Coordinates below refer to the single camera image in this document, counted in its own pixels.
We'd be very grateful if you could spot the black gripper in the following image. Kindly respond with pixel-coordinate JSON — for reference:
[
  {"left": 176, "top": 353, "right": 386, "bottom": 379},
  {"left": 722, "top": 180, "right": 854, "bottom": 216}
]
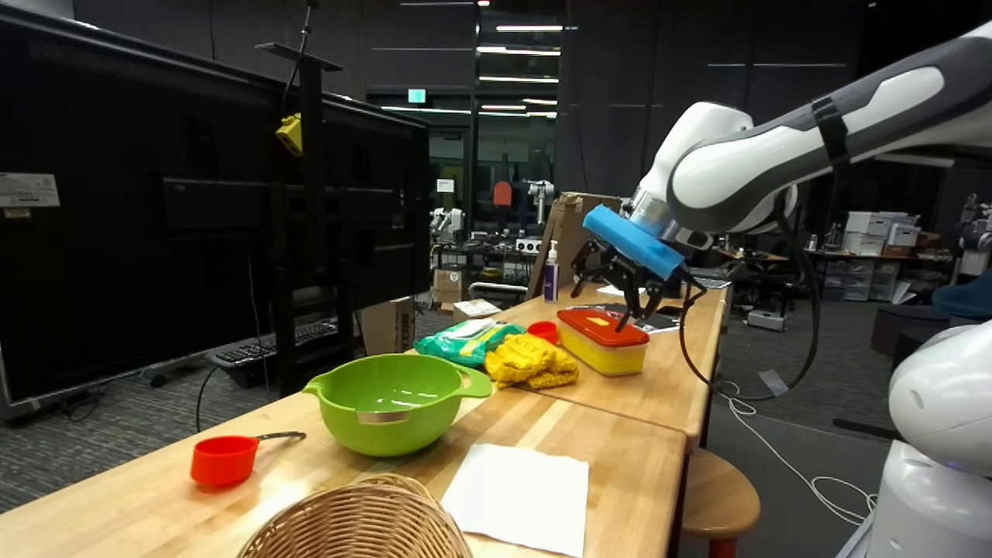
[{"left": 571, "top": 242, "right": 682, "bottom": 332}]

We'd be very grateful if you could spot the orange container lid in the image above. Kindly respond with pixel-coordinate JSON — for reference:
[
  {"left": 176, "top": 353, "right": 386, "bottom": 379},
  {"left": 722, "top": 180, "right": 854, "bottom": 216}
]
[{"left": 557, "top": 306, "right": 646, "bottom": 346}]

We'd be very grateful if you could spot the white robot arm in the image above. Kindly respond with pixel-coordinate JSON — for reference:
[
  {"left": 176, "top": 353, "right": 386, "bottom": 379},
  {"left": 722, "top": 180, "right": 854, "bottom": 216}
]
[{"left": 572, "top": 23, "right": 992, "bottom": 558}]

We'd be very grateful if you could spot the yellow rectangular bowl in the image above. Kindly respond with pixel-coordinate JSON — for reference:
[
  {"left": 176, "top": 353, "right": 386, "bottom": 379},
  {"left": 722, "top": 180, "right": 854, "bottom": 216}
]
[{"left": 562, "top": 329, "right": 646, "bottom": 375}]

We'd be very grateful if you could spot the green mixing bowl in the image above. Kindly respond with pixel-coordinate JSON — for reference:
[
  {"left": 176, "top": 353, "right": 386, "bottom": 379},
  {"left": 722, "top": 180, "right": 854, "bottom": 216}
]
[{"left": 303, "top": 353, "right": 491, "bottom": 460}]

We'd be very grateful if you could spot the spray bottle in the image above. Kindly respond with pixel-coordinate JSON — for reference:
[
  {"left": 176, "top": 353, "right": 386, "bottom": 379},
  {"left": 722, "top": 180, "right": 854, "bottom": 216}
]
[{"left": 542, "top": 240, "right": 562, "bottom": 300}]

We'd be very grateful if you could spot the small red cup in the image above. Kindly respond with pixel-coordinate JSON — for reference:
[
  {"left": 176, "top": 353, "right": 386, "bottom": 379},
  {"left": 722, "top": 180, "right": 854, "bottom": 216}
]
[{"left": 528, "top": 320, "right": 562, "bottom": 344}]

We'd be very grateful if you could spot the yellow knitted cloth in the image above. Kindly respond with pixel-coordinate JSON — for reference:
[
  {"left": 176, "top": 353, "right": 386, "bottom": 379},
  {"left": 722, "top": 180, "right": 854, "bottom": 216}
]
[{"left": 482, "top": 335, "right": 579, "bottom": 391}]

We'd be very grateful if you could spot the green plastic bag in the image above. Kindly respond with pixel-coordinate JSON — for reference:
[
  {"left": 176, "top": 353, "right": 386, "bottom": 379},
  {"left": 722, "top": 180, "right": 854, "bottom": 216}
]
[{"left": 414, "top": 320, "right": 519, "bottom": 369}]

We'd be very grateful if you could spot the round wooden stool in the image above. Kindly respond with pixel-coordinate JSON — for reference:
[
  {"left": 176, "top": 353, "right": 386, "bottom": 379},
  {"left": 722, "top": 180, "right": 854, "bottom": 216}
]
[{"left": 682, "top": 450, "right": 762, "bottom": 558}]

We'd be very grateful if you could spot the white paper sheet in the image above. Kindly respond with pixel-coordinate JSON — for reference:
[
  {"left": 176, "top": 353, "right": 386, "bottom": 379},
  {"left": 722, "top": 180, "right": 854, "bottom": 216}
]
[{"left": 442, "top": 444, "right": 589, "bottom": 558}]

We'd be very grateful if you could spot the wicker basket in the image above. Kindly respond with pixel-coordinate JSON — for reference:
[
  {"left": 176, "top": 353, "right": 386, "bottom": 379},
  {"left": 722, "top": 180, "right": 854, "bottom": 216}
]
[{"left": 236, "top": 474, "right": 471, "bottom": 558}]

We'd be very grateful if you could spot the large black screen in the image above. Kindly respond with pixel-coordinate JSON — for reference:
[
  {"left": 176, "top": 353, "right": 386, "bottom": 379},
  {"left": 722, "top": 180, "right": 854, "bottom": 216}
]
[{"left": 0, "top": 6, "right": 427, "bottom": 412}]

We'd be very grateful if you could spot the blue wrist camera box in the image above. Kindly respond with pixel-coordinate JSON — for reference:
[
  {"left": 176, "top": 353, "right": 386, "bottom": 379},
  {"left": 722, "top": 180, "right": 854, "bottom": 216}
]
[{"left": 583, "top": 204, "right": 686, "bottom": 278}]

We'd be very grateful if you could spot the white cable on floor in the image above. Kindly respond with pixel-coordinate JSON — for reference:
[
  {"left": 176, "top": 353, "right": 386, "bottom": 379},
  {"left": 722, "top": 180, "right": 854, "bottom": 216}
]
[{"left": 719, "top": 379, "right": 881, "bottom": 530}]

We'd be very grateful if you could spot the red measuring cup with handle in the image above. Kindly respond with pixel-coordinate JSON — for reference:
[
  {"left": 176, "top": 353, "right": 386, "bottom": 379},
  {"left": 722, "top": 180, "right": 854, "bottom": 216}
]
[{"left": 188, "top": 430, "right": 303, "bottom": 491}]

